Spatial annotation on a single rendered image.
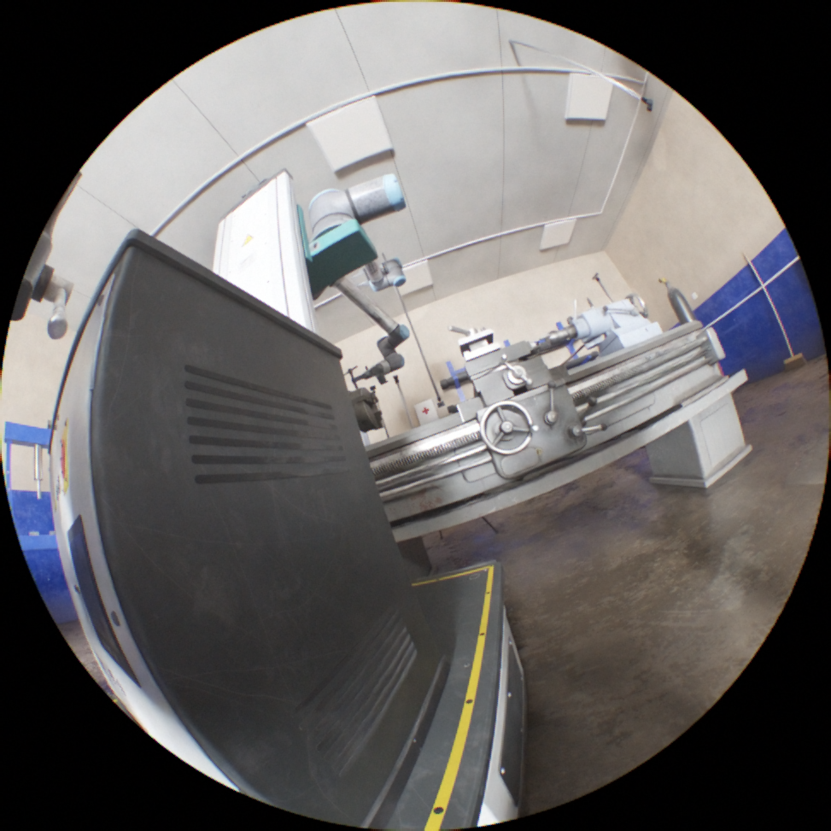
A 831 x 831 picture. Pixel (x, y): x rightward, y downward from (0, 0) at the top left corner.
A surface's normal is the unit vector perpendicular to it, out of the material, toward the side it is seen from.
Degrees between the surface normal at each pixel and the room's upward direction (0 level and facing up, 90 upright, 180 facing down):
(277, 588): 90
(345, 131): 180
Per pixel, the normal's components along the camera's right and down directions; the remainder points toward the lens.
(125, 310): 0.90, -0.36
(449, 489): -0.19, -0.15
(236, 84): 0.32, 0.92
